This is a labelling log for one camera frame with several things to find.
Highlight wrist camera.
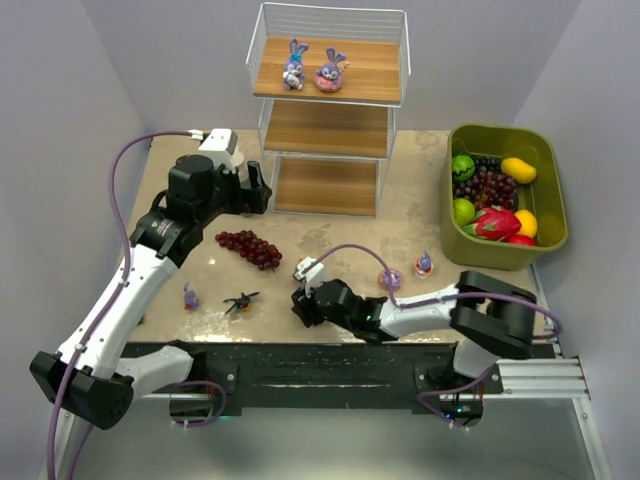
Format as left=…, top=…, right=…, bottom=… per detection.
left=188, top=128, right=238, bottom=173
left=293, top=256, right=326, bottom=297

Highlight dark grapes in bin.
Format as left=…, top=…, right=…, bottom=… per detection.
left=452, top=155, right=519, bottom=212

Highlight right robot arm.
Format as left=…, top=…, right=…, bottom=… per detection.
left=291, top=265, right=537, bottom=379

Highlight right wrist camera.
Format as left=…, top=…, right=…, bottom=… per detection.
left=293, top=256, right=326, bottom=297

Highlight orange fruit toy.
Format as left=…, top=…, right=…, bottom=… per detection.
left=514, top=209, right=538, bottom=238

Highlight green watermelon ball toy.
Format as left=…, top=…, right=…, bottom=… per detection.
left=451, top=154, right=475, bottom=183

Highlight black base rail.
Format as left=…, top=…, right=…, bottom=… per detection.
left=119, top=341, right=591, bottom=417

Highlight red fruit toy in bin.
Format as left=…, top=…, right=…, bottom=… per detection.
left=505, top=234, right=537, bottom=247

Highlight black bat-like toy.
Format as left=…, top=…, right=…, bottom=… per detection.
left=223, top=292, right=259, bottom=315

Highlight purple bunny blue bow toy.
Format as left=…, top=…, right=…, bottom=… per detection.
left=282, top=38, right=309, bottom=90

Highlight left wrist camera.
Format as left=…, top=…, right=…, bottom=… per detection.
left=188, top=128, right=238, bottom=173

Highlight white wire wooden shelf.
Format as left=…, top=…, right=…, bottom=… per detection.
left=246, top=2, right=411, bottom=217

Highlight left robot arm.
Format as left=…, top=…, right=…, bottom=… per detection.
left=29, top=155, right=272, bottom=430

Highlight purple bunny in orange cup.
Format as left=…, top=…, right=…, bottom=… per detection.
left=413, top=250, right=433, bottom=279

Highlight red grape bunch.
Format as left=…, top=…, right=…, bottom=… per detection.
left=215, top=230, right=283, bottom=270

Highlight pink dragon fruit toy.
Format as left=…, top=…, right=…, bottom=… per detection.
left=462, top=206, right=521, bottom=241

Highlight green lime toy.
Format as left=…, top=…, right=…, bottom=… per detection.
left=452, top=198, right=476, bottom=227

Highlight small standing purple bunny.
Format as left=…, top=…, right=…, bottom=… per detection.
left=183, top=282, right=200, bottom=311

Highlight yellow mango toy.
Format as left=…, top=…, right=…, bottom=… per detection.
left=501, top=157, right=537, bottom=185

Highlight green plastic bin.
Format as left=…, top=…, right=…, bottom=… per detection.
left=440, top=124, right=569, bottom=271

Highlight green soap dispenser bottle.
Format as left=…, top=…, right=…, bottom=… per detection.
left=232, top=149, right=249, bottom=186

